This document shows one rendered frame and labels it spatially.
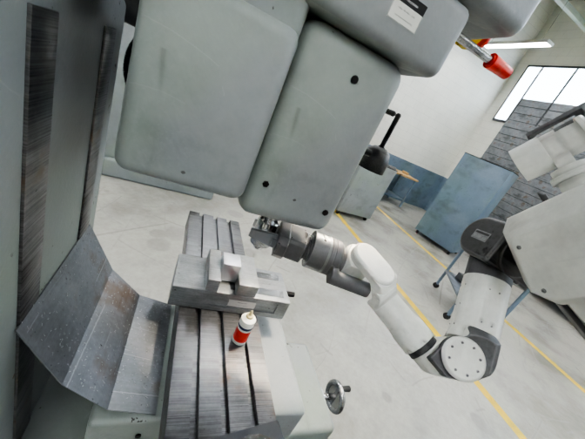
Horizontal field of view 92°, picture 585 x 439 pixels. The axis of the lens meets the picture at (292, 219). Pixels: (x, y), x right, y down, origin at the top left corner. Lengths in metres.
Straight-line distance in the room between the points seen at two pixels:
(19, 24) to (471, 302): 0.79
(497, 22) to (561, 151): 0.24
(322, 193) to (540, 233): 0.36
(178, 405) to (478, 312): 0.64
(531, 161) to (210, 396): 0.78
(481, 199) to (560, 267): 5.87
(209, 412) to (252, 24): 0.69
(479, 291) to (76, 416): 0.94
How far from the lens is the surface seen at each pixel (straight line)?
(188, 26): 0.42
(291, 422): 0.93
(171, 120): 0.43
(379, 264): 0.65
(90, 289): 0.80
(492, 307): 0.72
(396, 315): 0.66
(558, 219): 0.60
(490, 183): 6.47
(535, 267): 0.64
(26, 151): 0.45
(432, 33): 0.53
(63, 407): 0.95
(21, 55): 0.42
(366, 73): 0.50
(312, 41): 0.46
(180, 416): 0.71
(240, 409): 0.75
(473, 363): 0.66
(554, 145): 0.66
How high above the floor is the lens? 1.52
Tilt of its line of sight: 22 degrees down
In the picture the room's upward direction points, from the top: 25 degrees clockwise
